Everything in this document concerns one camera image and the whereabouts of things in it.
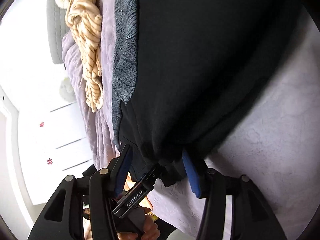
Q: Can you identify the grey quilted headboard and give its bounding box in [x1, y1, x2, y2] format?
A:
[47, 0, 68, 64]

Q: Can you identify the lavender embossed bed blanket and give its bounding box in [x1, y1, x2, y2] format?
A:
[62, 0, 319, 239]

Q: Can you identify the operator left hand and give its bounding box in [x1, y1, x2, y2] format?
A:
[117, 206, 161, 240]

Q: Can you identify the round white plush toy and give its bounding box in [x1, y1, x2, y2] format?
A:
[60, 77, 76, 102]

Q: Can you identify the black pants patterned side stripe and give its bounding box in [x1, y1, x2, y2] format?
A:
[119, 0, 302, 181]

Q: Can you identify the cream striped garment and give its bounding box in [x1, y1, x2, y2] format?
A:
[65, 0, 103, 112]

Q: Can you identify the orange fleece garment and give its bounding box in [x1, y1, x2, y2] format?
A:
[124, 175, 135, 191]

